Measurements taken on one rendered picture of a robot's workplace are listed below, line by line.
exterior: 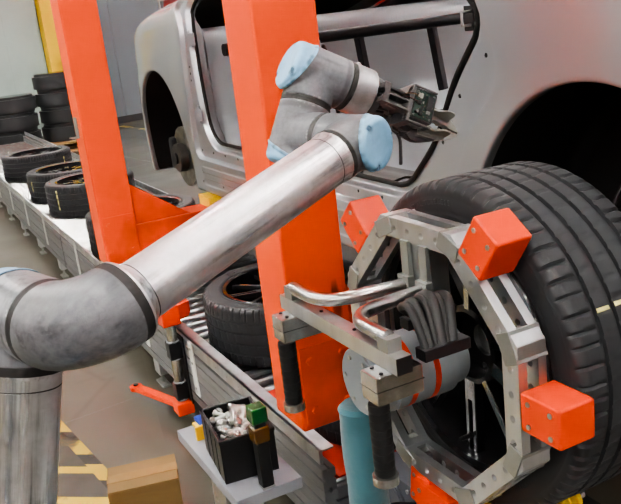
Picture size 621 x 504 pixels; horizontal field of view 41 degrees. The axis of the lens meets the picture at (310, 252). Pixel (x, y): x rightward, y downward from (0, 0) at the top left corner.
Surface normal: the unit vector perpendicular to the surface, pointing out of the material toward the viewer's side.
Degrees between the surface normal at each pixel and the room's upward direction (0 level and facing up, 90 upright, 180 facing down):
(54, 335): 83
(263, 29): 90
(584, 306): 62
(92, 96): 90
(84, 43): 90
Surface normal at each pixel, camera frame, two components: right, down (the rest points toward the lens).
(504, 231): 0.17, -0.67
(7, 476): 0.11, 0.13
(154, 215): 0.46, 0.20
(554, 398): -0.11, -0.95
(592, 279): 0.32, -0.37
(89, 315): 0.12, -0.10
